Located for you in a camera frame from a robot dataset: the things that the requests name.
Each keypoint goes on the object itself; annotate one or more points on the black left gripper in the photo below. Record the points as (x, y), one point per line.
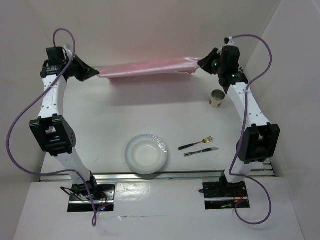
(85, 72)

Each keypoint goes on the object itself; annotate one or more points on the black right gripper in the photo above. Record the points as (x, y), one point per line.
(205, 63)

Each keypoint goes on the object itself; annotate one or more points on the pink satin rose cloth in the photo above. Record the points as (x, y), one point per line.
(187, 65)

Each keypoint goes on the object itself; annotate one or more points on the metal cup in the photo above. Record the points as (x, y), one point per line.
(216, 99)

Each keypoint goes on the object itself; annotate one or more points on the white scalloped plate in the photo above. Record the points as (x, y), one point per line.
(146, 154)

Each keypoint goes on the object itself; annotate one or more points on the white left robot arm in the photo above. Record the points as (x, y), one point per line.
(52, 132)

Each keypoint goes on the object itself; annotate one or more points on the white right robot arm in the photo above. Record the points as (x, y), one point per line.
(259, 137)

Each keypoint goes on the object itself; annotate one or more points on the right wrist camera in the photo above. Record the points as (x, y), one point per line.
(228, 41)

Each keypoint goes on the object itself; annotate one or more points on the gold fork black handle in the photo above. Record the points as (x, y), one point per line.
(204, 141)

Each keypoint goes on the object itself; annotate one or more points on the silver knife black handle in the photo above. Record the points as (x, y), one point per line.
(210, 149)

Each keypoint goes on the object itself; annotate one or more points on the aluminium front rail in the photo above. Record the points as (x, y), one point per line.
(266, 171)

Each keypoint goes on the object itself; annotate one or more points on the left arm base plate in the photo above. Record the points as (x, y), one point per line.
(103, 200)

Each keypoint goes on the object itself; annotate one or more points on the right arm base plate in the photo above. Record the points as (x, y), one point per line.
(217, 197)

